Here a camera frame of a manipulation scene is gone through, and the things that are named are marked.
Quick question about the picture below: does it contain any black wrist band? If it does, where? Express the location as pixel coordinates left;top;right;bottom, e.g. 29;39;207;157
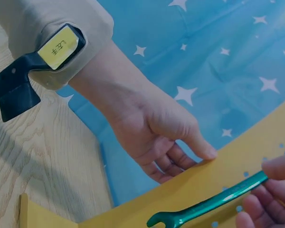
0;23;87;123

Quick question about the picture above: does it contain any person's left forearm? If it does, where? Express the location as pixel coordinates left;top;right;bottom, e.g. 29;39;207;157
0;0;115;91

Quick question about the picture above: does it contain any person's left hand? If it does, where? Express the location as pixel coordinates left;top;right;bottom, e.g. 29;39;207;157
68;39;219;184

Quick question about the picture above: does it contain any yellow perforated board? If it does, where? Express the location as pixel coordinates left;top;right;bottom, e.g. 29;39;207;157
19;94;285;228

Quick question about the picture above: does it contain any person's right hand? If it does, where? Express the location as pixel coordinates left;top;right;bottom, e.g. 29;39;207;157
236;152;285;228

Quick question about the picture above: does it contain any green open-end wrench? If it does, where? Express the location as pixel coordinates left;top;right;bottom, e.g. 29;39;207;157
146;170;269;228

